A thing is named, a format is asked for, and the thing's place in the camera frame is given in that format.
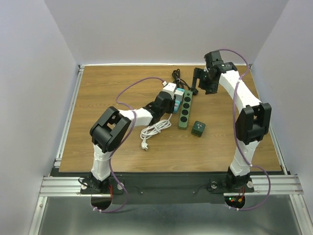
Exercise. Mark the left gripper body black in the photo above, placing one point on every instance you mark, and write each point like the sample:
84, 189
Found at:
168, 107

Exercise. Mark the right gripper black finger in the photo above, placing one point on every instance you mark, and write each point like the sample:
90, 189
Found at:
211, 91
197, 75

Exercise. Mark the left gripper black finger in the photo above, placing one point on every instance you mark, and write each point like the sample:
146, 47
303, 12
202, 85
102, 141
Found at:
175, 106
168, 113

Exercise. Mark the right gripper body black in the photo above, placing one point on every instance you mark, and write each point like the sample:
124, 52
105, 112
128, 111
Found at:
205, 79

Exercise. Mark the small teal cube adapter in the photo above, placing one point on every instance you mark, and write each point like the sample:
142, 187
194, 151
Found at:
176, 107

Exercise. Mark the blue usb socket strip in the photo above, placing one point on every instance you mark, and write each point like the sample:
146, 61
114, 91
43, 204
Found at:
176, 106

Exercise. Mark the white charger plug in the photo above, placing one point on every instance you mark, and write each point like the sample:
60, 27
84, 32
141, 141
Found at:
179, 93

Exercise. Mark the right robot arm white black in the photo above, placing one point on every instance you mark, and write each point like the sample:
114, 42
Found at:
251, 117

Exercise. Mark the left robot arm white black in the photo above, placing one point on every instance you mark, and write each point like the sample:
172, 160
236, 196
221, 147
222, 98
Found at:
112, 129

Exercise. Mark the green power strip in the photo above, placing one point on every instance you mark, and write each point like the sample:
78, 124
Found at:
185, 110

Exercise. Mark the dark green cube adapter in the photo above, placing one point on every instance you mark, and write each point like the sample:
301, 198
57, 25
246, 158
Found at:
198, 128

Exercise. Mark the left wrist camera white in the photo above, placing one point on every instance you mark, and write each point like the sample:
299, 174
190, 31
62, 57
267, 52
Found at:
170, 88

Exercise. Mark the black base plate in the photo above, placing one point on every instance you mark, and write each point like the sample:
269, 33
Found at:
167, 187

